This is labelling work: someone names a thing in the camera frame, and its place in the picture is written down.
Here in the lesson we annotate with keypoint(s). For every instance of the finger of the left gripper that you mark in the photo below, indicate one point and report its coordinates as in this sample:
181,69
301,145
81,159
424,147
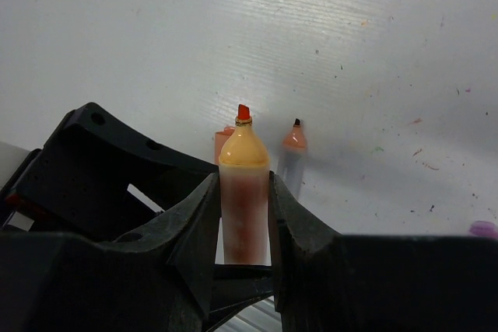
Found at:
238,286

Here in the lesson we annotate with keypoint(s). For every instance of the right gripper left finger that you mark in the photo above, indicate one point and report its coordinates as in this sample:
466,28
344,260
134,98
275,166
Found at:
181,242

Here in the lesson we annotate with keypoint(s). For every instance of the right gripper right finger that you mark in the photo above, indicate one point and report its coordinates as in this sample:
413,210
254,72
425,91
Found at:
299,244

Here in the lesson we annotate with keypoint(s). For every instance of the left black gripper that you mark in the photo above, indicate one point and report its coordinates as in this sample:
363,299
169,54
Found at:
78,182

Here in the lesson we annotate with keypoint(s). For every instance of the orange highlighter pen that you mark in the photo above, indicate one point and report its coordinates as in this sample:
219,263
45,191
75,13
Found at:
244,166

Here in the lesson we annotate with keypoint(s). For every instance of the grey pen orange tip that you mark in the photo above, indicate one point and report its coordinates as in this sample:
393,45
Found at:
292,158

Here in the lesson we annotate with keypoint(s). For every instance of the orange pen cap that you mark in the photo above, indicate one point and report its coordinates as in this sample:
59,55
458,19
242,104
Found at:
220,139

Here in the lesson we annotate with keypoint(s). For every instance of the purple pen cap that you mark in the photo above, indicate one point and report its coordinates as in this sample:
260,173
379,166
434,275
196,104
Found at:
484,229

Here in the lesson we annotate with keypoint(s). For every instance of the aluminium rail frame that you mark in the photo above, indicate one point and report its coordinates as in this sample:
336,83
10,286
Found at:
259,317

